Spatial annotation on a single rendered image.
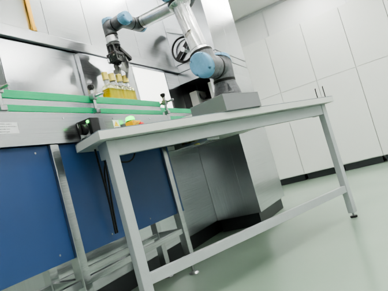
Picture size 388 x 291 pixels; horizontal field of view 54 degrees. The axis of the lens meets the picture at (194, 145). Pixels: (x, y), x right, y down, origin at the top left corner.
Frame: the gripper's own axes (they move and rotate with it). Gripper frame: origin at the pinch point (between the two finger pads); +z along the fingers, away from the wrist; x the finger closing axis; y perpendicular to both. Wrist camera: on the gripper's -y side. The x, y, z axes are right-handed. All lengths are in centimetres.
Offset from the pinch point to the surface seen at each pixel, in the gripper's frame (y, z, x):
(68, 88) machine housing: 30.6, 3.8, -14.9
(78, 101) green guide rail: 57, 22, 14
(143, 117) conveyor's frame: 15.0, 29.2, 15.4
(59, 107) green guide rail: 68, 25, 14
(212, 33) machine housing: -100, -38, 21
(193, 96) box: -107, 1, -13
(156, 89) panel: -51, -1, -13
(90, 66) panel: 12.1, -9.6, -12.1
